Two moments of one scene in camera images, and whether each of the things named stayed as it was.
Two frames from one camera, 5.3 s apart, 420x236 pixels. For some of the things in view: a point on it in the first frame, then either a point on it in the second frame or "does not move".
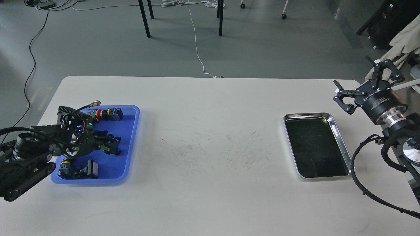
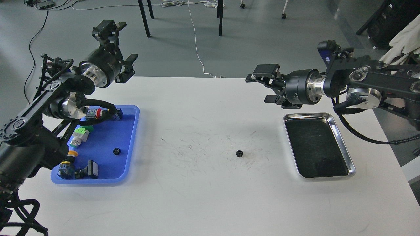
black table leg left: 141,8 does not move
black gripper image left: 77,143 to 104,65
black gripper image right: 378,100 to 305,87
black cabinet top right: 391,16 does not move
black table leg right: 220,14 does not move
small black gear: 117,151 does not move
